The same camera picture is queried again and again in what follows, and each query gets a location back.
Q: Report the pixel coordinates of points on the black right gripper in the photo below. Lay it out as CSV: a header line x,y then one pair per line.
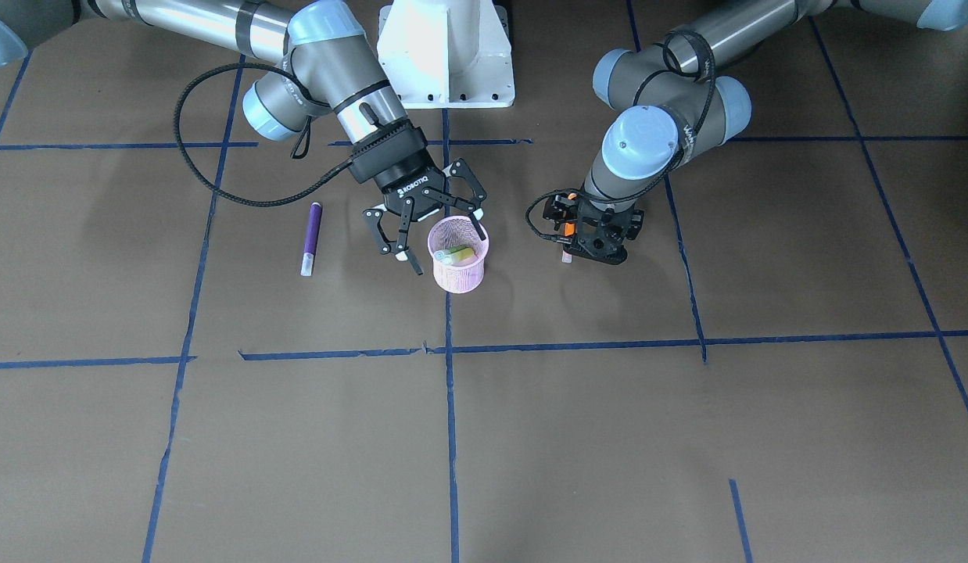
x,y
410,181

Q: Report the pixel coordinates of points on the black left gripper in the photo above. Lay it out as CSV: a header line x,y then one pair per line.
x,y
567,252

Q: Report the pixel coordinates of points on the orange marker pen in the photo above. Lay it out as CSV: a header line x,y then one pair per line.
x,y
568,232

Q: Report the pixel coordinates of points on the green marker pen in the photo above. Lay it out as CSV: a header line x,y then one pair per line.
x,y
455,255

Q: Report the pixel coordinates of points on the purple marker pen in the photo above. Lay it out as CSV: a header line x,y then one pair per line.
x,y
311,240

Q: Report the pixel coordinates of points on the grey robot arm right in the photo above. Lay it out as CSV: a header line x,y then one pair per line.
x,y
317,61

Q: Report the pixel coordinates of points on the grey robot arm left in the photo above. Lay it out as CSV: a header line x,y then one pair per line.
x,y
673,103

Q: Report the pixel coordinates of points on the pink mesh pen holder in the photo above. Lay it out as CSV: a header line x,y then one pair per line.
x,y
454,231

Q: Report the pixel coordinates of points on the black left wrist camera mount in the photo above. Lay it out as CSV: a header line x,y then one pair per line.
x,y
561,208

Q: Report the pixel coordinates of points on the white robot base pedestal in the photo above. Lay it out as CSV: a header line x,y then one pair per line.
x,y
448,54

